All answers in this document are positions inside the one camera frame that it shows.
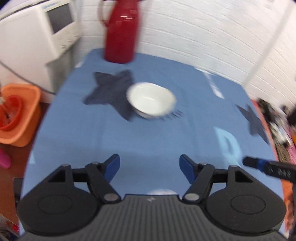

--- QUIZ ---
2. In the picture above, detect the orange plastic basin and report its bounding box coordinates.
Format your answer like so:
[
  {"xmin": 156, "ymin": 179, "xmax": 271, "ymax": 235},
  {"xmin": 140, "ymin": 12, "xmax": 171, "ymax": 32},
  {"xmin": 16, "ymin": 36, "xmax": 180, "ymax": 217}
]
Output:
[{"xmin": 1, "ymin": 84, "xmax": 41, "ymax": 147}]

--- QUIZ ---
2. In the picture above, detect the white bowl red pattern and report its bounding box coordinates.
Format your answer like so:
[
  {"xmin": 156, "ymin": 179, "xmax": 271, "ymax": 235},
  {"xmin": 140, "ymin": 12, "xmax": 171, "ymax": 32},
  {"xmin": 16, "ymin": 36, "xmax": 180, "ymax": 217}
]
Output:
[{"xmin": 126, "ymin": 82, "xmax": 177, "ymax": 119}]

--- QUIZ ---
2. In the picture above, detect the white appliance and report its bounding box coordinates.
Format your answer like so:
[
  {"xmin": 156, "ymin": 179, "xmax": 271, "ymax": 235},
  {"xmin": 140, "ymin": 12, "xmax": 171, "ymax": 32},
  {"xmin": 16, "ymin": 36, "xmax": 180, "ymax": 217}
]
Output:
[{"xmin": 1, "ymin": 1, "xmax": 80, "ymax": 103}]

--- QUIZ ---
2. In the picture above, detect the red thermos jug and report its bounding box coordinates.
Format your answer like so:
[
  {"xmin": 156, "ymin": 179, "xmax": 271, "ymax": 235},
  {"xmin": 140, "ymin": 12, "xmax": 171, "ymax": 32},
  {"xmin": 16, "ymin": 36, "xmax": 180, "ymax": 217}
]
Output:
[{"xmin": 98, "ymin": 0, "xmax": 140, "ymax": 64}]

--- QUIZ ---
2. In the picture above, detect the pink plastic cup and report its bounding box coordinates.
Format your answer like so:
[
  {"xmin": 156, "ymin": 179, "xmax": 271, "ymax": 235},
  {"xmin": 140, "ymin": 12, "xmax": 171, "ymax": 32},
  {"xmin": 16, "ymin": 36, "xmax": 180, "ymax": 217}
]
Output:
[{"xmin": 0, "ymin": 149, "xmax": 11, "ymax": 169}]

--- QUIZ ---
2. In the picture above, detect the blue patterned tablecloth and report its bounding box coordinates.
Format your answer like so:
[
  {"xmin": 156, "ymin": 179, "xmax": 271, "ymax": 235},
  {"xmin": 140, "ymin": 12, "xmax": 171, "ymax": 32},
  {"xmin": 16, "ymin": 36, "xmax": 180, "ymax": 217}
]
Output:
[{"xmin": 19, "ymin": 48, "xmax": 284, "ymax": 233}]

